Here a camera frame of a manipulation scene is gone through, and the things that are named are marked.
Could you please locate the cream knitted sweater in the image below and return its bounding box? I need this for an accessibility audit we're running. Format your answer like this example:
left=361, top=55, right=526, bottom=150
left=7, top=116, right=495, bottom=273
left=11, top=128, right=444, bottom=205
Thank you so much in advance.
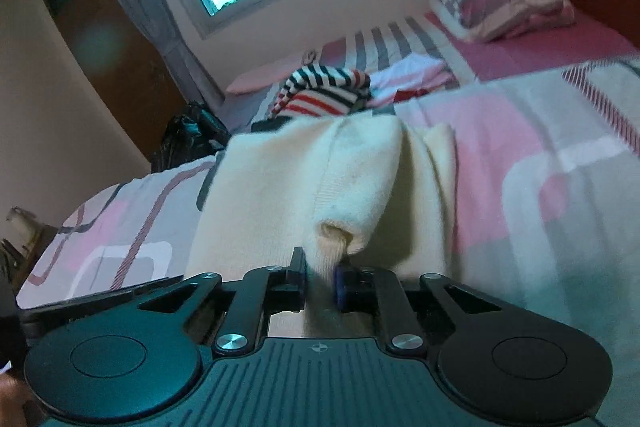
left=186, top=113, right=457, bottom=337

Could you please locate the person's left hand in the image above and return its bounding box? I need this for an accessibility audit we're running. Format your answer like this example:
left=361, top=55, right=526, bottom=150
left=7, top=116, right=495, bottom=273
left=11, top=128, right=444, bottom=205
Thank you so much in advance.
left=0, top=373, right=32, bottom=427

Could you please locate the pink grey patterned quilt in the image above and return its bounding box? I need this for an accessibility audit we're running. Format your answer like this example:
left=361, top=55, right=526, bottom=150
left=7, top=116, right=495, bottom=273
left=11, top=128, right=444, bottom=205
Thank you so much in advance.
left=17, top=55, right=639, bottom=426

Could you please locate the black bag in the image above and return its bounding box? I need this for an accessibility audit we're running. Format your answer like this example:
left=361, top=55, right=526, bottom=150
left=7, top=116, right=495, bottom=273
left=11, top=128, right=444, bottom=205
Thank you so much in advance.
left=151, top=101, right=231, bottom=172

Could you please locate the brown wooden door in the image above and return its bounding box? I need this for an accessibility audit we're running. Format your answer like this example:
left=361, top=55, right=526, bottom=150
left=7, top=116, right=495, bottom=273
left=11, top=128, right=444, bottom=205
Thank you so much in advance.
left=43, top=0, right=184, bottom=158

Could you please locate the white pink folded garment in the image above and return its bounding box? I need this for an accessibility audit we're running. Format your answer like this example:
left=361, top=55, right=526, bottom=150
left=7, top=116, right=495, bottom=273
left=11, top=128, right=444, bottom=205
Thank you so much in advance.
left=367, top=53, right=454, bottom=108

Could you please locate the pink striped bed sheet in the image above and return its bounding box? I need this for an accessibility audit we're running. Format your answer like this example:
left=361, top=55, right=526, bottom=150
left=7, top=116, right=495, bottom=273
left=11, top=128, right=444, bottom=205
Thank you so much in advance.
left=214, top=8, right=640, bottom=134

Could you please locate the red black striped garment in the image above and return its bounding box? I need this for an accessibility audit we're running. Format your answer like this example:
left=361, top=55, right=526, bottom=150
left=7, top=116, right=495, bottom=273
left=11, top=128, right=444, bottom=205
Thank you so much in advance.
left=250, top=64, right=371, bottom=132

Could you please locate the striped pink pillow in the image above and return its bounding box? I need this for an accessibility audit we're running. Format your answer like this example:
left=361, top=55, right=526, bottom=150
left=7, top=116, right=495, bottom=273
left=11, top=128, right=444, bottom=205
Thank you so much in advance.
left=430, top=0, right=576, bottom=43

